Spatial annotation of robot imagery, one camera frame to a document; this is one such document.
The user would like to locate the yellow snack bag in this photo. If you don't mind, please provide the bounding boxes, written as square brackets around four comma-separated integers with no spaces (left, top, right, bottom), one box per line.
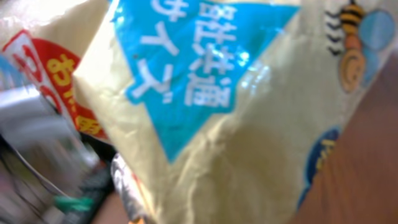
[0,0,398,224]

